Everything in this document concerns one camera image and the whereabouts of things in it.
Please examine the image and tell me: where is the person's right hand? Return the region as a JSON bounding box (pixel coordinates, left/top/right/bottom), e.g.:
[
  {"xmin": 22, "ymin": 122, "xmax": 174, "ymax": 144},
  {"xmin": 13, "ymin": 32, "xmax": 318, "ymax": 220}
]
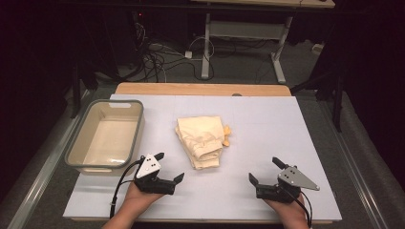
[{"xmin": 263, "ymin": 193, "xmax": 309, "ymax": 221}]

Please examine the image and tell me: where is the metal floor rail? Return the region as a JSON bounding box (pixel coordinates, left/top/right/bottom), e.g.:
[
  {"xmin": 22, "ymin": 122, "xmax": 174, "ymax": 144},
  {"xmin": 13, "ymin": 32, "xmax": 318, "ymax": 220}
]
[
  {"xmin": 318, "ymin": 98, "xmax": 390, "ymax": 229},
  {"xmin": 6, "ymin": 90, "xmax": 93, "ymax": 229}
]

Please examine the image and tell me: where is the cream garment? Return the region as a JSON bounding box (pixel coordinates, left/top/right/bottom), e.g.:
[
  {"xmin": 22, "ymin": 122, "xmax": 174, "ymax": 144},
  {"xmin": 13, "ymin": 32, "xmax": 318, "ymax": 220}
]
[{"xmin": 174, "ymin": 115, "xmax": 232, "ymax": 171}]

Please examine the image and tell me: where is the tangle of floor cables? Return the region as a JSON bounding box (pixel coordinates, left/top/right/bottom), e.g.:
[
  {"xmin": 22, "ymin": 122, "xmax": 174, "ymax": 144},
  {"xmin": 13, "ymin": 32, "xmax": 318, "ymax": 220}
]
[{"xmin": 133, "ymin": 21, "xmax": 218, "ymax": 83}]

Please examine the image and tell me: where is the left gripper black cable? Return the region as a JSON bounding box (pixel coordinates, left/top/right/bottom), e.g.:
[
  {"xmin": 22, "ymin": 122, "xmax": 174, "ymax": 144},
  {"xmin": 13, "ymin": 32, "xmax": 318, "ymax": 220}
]
[{"xmin": 109, "ymin": 158, "xmax": 143, "ymax": 219}]

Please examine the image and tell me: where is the beige plastic storage bin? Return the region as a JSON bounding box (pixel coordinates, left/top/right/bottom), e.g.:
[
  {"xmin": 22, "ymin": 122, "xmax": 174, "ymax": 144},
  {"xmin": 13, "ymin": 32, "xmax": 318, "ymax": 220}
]
[{"xmin": 64, "ymin": 98, "xmax": 146, "ymax": 177}]

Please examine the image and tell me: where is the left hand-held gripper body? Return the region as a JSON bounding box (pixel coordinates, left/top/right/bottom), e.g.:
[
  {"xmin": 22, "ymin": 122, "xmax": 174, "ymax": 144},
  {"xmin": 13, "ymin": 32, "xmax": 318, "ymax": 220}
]
[{"xmin": 133, "ymin": 153, "xmax": 177, "ymax": 196}]

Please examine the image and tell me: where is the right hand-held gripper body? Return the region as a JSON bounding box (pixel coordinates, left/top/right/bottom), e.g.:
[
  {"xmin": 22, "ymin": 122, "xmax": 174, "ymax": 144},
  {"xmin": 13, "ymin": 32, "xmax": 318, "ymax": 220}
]
[{"xmin": 255, "ymin": 165, "xmax": 321, "ymax": 204}]

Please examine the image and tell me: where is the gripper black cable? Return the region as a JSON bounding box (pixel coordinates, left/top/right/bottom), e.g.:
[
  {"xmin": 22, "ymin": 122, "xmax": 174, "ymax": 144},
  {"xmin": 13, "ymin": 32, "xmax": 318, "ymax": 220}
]
[
  {"xmin": 298, "ymin": 190, "xmax": 314, "ymax": 229},
  {"xmin": 109, "ymin": 158, "xmax": 143, "ymax": 219}
]

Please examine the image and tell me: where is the black stand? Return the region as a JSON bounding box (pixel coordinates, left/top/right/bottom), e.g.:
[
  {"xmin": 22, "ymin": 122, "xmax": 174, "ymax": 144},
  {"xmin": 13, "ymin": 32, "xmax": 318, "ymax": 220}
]
[
  {"xmin": 70, "ymin": 58, "xmax": 100, "ymax": 119},
  {"xmin": 289, "ymin": 61, "xmax": 348, "ymax": 134}
]

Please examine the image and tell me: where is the wooden table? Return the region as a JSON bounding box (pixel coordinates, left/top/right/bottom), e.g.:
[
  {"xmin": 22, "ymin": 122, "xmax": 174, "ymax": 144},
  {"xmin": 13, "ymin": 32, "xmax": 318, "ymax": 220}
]
[{"xmin": 70, "ymin": 82, "xmax": 334, "ymax": 225}]

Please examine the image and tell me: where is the person's left hand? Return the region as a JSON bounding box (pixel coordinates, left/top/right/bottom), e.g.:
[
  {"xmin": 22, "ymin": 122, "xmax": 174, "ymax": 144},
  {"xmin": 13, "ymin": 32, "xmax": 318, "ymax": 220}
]
[{"xmin": 123, "ymin": 181, "xmax": 165, "ymax": 213}]

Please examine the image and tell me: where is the white-framed desk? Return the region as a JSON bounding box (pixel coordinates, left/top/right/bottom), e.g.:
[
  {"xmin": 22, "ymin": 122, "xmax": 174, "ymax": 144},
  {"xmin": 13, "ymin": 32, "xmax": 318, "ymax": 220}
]
[{"xmin": 190, "ymin": 0, "xmax": 336, "ymax": 85}]

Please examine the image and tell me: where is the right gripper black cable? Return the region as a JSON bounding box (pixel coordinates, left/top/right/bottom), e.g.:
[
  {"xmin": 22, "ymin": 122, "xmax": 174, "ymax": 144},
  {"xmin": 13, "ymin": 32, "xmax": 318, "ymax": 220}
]
[{"xmin": 298, "ymin": 190, "xmax": 314, "ymax": 229}]

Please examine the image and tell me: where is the white table mat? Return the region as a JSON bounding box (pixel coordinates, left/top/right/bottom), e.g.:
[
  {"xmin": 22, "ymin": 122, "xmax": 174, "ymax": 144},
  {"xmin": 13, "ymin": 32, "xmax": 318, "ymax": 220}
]
[{"xmin": 62, "ymin": 94, "xmax": 343, "ymax": 223}]

